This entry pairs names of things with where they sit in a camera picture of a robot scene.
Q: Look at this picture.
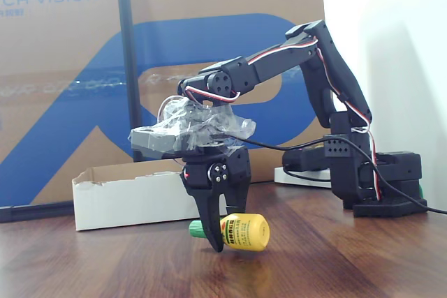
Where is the yellow bottle with green cap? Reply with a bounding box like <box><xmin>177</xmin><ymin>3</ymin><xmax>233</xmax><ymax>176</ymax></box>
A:
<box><xmin>189</xmin><ymin>212</ymin><xmax>271</xmax><ymax>253</ymax></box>

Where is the white cardboard box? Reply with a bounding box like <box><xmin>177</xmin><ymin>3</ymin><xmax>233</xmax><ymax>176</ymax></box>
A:
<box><xmin>71</xmin><ymin>163</ymin><xmax>228</xmax><ymax>232</ymax></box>

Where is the white power strip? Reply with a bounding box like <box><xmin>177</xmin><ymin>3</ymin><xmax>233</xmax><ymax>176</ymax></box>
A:
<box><xmin>273</xmin><ymin>165</ymin><xmax>332</xmax><ymax>189</ymax></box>

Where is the black power adapter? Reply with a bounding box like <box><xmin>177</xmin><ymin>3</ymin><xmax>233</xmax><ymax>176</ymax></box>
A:
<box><xmin>281</xmin><ymin>144</ymin><xmax>332</xmax><ymax>174</ymax></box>

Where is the black metal pole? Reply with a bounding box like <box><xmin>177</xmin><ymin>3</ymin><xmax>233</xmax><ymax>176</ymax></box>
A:
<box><xmin>114</xmin><ymin>0</ymin><xmax>143</xmax><ymax>163</ymax></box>

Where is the black base bar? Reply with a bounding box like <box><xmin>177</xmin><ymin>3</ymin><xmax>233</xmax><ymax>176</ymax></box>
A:
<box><xmin>0</xmin><ymin>202</ymin><xmax>75</xmax><ymax>224</ymax></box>

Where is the large brown blue-printed carton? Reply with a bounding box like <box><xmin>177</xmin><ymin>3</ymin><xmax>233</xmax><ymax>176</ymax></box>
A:
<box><xmin>0</xmin><ymin>0</ymin><xmax>326</xmax><ymax>208</ymax></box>

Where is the tape-wrapped grey camera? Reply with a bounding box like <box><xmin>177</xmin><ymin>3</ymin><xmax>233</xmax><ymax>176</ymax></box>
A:
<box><xmin>128</xmin><ymin>96</ymin><xmax>258</xmax><ymax>159</ymax></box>

